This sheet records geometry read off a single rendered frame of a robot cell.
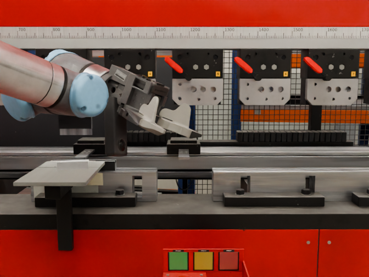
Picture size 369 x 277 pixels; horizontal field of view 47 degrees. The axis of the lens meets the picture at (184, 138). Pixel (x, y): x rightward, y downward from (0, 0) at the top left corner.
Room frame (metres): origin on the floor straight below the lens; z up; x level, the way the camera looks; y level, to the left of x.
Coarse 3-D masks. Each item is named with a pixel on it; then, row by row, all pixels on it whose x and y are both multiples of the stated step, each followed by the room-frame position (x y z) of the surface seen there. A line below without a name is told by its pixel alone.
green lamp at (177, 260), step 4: (172, 252) 0.98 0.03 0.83; (176, 252) 0.98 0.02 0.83; (180, 252) 0.98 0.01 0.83; (184, 252) 0.98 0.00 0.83; (172, 256) 0.98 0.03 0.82; (176, 256) 0.98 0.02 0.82; (180, 256) 0.98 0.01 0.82; (184, 256) 0.98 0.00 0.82; (172, 260) 0.98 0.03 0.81; (176, 260) 0.98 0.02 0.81; (180, 260) 0.98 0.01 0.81; (184, 260) 0.98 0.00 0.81; (172, 264) 0.98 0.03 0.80; (176, 264) 0.98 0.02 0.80; (180, 264) 0.98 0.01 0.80; (184, 264) 0.98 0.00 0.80; (172, 268) 0.98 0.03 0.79; (176, 268) 0.98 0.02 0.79; (180, 268) 0.98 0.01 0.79; (184, 268) 0.98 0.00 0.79
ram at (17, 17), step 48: (0, 0) 1.26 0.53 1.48; (48, 0) 1.26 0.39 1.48; (96, 0) 1.26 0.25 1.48; (144, 0) 1.26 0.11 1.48; (192, 0) 1.26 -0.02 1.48; (240, 0) 1.26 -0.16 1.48; (288, 0) 1.26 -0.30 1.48; (336, 0) 1.26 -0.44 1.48; (48, 48) 1.26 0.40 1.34; (96, 48) 1.26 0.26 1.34; (144, 48) 1.26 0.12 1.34; (192, 48) 1.26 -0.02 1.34; (240, 48) 1.26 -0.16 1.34; (288, 48) 1.26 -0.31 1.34; (336, 48) 1.26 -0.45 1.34
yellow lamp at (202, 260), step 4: (196, 252) 0.98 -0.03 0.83; (200, 252) 0.98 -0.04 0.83; (204, 252) 0.98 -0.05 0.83; (208, 252) 0.98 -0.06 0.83; (212, 252) 0.98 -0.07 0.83; (196, 256) 0.98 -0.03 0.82; (200, 256) 0.98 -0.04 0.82; (204, 256) 0.98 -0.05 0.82; (208, 256) 0.98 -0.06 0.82; (212, 256) 0.98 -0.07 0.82; (196, 260) 0.98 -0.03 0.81; (200, 260) 0.98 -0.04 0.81; (204, 260) 0.98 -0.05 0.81; (208, 260) 0.98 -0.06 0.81; (212, 260) 0.98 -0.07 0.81; (196, 264) 0.98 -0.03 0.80; (200, 264) 0.98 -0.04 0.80; (204, 264) 0.98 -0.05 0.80; (208, 264) 0.98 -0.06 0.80; (212, 264) 0.98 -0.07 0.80; (196, 268) 0.98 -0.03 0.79; (200, 268) 0.98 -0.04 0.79; (204, 268) 0.98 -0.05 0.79; (208, 268) 0.98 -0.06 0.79; (212, 268) 0.98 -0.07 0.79
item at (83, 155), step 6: (84, 138) 1.53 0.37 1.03; (90, 138) 1.53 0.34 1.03; (96, 138) 1.53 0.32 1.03; (102, 138) 1.53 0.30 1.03; (78, 144) 1.48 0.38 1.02; (84, 144) 1.48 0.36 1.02; (90, 144) 1.48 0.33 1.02; (96, 144) 1.48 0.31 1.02; (102, 144) 1.48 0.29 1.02; (78, 150) 1.48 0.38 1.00; (84, 150) 1.45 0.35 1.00; (90, 150) 1.45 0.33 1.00; (96, 150) 1.48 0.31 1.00; (102, 150) 1.48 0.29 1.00; (78, 156) 1.34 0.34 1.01; (84, 156) 1.34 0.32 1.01
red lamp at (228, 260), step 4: (220, 252) 0.98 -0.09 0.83; (224, 252) 0.98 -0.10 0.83; (228, 252) 0.98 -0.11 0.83; (232, 252) 0.98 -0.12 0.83; (236, 252) 0.98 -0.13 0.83; (220, 256) 0.98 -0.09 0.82; (224, 256) 0.98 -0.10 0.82; (228, 256) 0.98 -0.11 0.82; (232, 256) 0.98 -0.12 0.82; (236, 256) 0.98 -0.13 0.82; (220, 260) 0.98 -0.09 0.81; (224, 260) 0.98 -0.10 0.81; (228, 260) 0.98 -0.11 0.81; (232, 260) 0.98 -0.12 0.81; (236, 260) 0.98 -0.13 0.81; (220, 264) 0.98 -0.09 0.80; (224, 264) 0.98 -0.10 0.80; (228, 264) 0.98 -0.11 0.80; (232, 264) 0.98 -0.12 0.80; (236, 264) 0.98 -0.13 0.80; (220, 268) 0.98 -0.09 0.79; (224, 268) 0.98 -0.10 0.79; (228, 268) 0.98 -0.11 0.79; (232, 268) 0.98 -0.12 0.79; (236, 268) 0.98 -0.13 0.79
